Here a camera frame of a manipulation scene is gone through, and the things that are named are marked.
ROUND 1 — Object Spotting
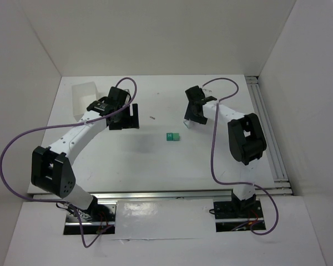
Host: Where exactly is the light green G block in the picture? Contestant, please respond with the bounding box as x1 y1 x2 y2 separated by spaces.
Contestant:
173 132 180 141

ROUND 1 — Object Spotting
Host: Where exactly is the dark green H block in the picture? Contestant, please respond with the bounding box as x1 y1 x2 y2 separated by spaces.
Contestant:
166 132 174 141

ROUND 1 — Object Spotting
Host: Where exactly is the white perforated box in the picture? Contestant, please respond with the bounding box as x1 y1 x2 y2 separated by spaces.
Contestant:
72 82 98 122

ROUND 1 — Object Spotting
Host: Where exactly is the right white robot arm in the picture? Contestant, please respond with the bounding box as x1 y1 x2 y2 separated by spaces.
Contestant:
184 86 267 212

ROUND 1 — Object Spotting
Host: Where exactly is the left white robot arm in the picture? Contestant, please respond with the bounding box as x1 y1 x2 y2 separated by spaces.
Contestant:
31 86 139 221

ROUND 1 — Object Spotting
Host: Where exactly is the front aluminium rail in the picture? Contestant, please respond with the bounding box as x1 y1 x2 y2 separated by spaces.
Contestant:
32 187 293 200

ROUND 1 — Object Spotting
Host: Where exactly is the aluminium rail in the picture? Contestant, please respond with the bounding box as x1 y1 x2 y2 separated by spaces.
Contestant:
32 187 293 200
245 76 293 195

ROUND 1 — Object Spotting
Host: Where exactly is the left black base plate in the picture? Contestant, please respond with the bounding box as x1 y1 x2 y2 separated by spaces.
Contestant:
63 201 117 236

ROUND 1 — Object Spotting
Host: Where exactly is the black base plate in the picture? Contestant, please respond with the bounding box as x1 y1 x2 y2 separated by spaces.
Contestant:
63 201 117 236
209 201 266 232

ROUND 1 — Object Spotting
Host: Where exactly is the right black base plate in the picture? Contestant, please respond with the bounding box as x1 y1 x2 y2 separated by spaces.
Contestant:
209 201 266 232

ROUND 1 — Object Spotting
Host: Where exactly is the right side aluminium rail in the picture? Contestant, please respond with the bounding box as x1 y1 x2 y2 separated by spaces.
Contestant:
245 76 293 195

